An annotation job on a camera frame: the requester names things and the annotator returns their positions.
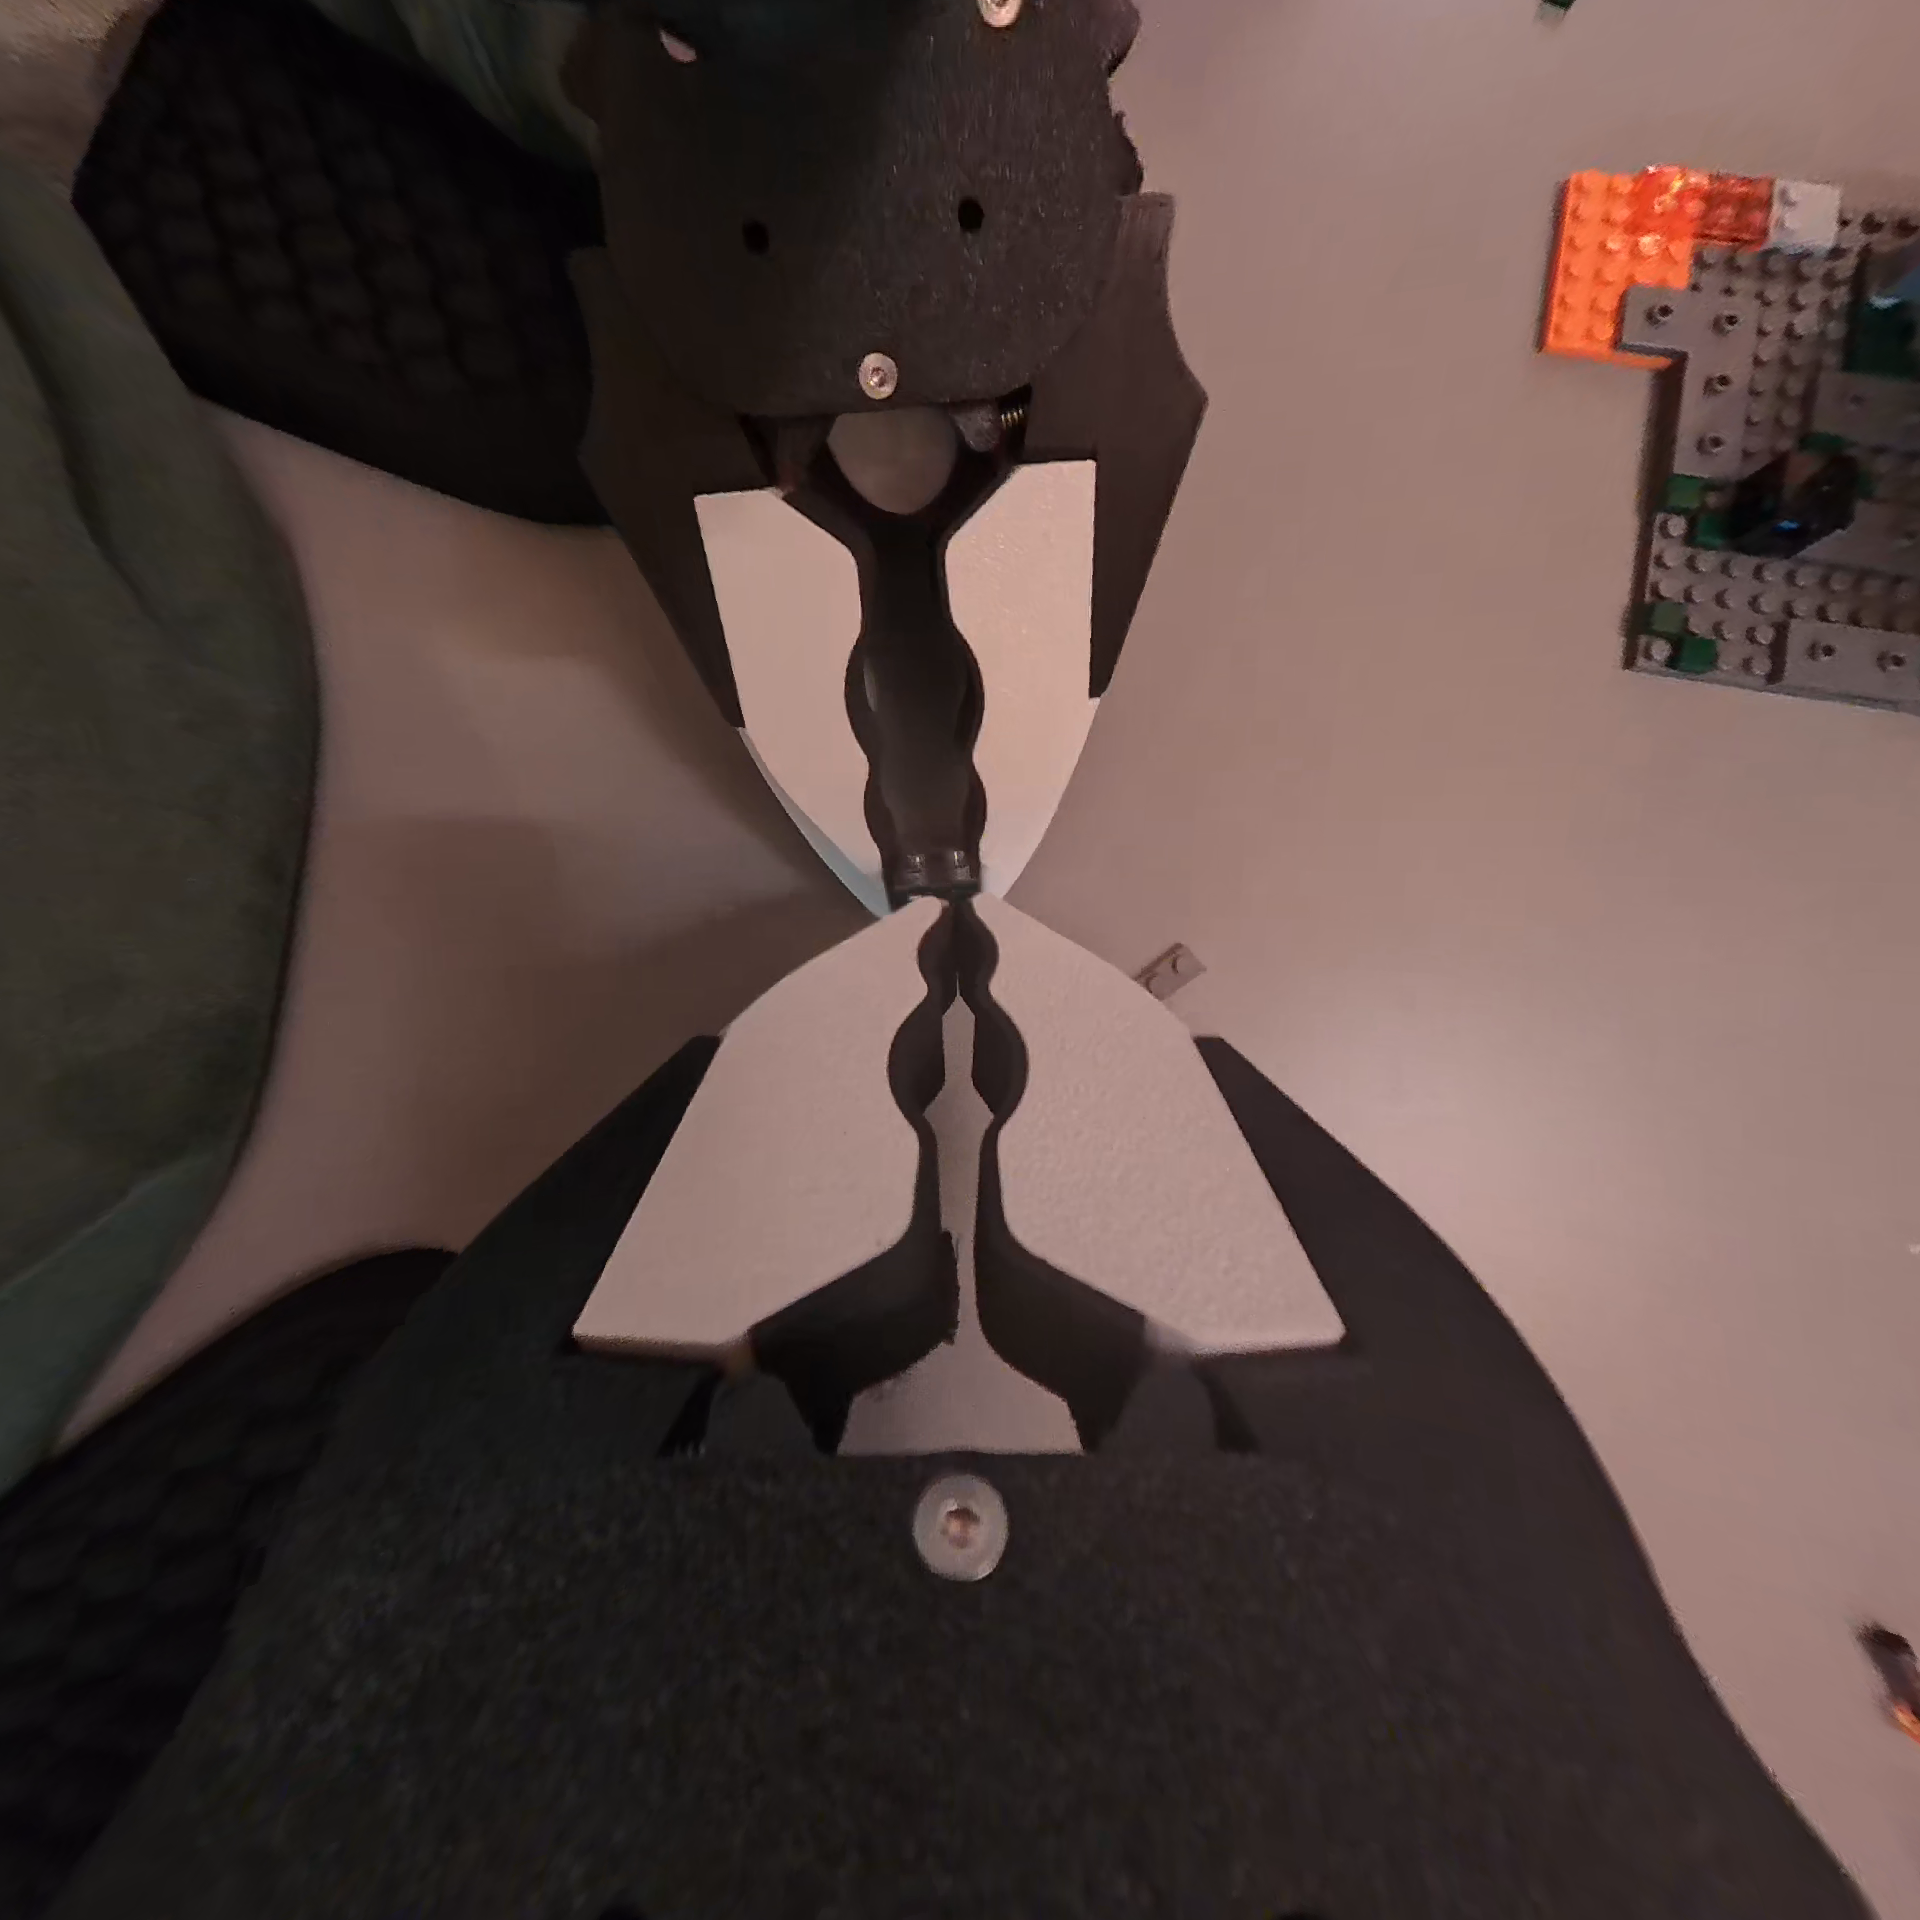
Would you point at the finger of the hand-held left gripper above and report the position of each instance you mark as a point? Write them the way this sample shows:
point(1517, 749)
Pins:
point(780, 630)
point(1035, 630)

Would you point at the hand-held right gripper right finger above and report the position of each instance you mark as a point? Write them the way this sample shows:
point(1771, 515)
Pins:
point(1155, 1184)

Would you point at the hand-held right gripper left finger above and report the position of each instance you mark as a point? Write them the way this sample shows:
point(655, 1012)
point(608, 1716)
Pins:
point(780, 1184)

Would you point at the small grey plate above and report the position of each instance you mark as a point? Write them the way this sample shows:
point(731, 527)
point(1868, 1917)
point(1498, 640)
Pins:
point(1170, 969)

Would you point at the grey brick pillar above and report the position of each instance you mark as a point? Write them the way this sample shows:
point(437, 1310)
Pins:
point(939, 872)

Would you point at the person's right forearm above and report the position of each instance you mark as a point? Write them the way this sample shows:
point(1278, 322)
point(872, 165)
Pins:
point(150, 1575)

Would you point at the person's left forearm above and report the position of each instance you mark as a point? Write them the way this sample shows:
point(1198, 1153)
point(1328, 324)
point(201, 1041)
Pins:
point(345, 271)

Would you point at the grey baseplate brick building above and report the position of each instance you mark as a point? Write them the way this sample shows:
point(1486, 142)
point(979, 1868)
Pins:
point(1771, 525)

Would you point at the small brown toy tool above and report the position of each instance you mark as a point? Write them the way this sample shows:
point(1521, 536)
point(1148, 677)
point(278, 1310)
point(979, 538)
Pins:
point(1893, 1673)

